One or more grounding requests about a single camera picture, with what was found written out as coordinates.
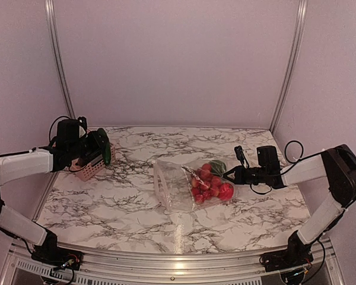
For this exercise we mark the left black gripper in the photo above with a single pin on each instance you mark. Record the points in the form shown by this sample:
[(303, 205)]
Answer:
[(96, 143)]

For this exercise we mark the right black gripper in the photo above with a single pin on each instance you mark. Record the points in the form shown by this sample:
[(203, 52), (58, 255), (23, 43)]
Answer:
[(239, 179)]

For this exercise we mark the green fake cucumber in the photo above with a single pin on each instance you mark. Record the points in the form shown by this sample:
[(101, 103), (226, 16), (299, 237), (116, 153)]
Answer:
[(107, 154)]

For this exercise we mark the clear zip top bag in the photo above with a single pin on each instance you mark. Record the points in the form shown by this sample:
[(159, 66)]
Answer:
[(172, 186)]

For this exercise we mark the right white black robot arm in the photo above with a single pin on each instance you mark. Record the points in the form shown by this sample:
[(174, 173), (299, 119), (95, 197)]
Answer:
[(337, 165)]

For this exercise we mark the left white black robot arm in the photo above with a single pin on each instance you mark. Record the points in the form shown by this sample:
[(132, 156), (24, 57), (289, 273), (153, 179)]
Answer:
[(19, 165)]

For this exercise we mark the red fake tomato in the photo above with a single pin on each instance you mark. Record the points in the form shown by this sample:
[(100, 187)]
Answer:
[(226, 191)]

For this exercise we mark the green fake leafy vegetable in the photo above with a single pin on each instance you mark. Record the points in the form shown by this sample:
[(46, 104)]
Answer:
[(218, 167)]

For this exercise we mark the pink plastic basket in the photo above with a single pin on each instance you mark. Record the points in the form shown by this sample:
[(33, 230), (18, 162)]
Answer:
[(95, 169)]

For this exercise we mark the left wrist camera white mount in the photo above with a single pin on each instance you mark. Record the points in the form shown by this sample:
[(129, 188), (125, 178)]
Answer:
[(82, 121)]

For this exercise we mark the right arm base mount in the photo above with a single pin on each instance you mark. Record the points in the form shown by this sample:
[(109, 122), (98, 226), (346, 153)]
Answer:
[(284, 259)]

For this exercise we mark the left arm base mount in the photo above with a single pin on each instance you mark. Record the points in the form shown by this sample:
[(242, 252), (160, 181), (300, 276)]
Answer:
[(59, 258)]

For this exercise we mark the left aluminium frame post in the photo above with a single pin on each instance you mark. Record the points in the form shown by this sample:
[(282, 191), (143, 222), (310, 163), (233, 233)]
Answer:
[(52, 25)]

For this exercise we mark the aluminium frame post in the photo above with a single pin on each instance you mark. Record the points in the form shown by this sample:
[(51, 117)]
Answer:
[(52, 25), (299, 26)]

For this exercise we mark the front aluminium rail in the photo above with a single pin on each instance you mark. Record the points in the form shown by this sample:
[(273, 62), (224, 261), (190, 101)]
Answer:
[(100, 266)]

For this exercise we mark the right aluminium frame post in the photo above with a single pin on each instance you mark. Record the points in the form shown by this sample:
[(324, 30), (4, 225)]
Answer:
[(299, 26)]

